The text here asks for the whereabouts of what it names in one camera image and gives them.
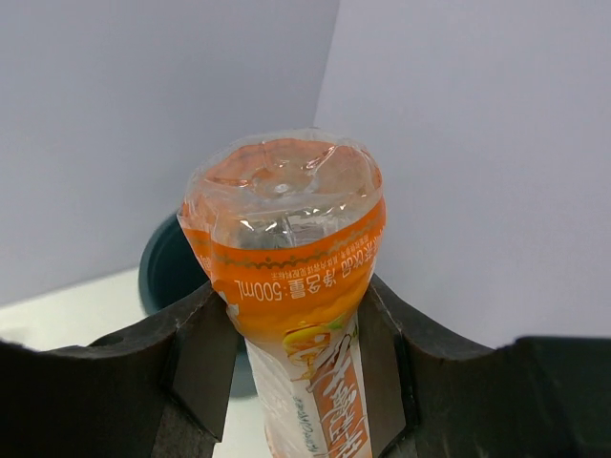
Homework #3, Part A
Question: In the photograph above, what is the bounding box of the dark green ribbed bin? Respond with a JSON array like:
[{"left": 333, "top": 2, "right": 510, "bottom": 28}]
[{"left": 137, "top": 209, "right": 259, "bottom": 400}]

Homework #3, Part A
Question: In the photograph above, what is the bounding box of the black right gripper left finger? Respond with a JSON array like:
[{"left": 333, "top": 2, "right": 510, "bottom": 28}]
[{"left": 1, "top": 285, "right": 238, "bottom": 457}]

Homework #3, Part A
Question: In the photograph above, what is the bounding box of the orange label tea bottle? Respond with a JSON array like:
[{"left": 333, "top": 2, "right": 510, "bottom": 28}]
[{"left": 178, "top": 128, "right": 386, "bottom": 457}]

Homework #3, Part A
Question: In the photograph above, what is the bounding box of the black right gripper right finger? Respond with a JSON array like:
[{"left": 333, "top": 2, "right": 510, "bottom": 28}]
[{"left": 358, "top": 278, "right": 610, "bottom": 457}]

